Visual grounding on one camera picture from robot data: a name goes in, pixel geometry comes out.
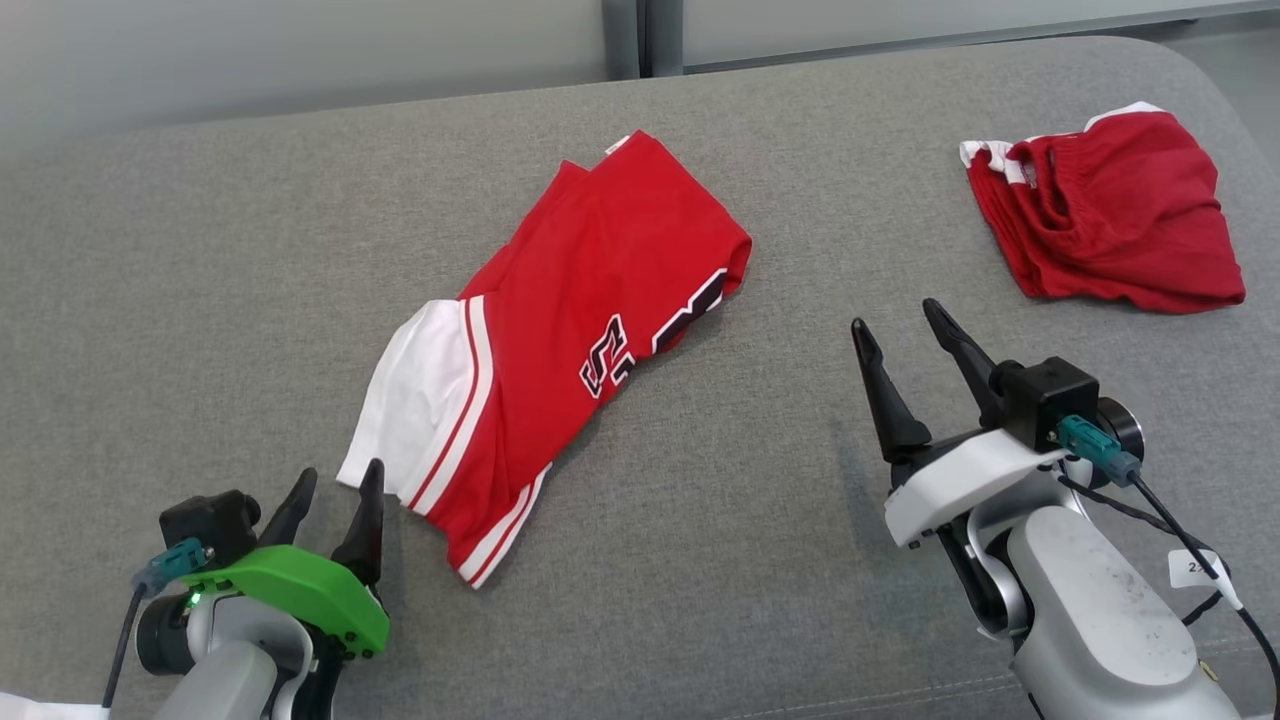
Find right teal-plug black cable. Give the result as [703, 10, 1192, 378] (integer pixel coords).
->
[1057, 415, 1280, 691]

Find left teal-plug black cable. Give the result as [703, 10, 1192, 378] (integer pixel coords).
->
[100, 537, 214, 713]

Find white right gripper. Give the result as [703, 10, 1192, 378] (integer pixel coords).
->
[851, 298, 1069, 549]

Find short grey rounded post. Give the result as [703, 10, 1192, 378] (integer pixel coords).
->
[603, 0, 641, 81]

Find red Bulls jersey shirt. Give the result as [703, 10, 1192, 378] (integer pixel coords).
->
[337, 130, 753, 591]

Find grey partition base rail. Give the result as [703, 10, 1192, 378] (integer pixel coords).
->
[684, 0, 1280, 73]

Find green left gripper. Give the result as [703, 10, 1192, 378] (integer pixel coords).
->
[180, 459, 391, 659]

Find grey fabric sofa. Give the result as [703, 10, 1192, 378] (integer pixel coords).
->
[0, 35, 1280, 720]

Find red Bulls shorts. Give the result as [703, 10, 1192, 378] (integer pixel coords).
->
[960, 101, 1247, 315]

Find white cable tag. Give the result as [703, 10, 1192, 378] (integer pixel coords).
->
[1168, 548, 1226, 591]

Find teal-plug black cable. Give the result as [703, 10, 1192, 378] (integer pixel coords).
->
[100, 537, 214, 713]
[1057, 415, 1280, 691]

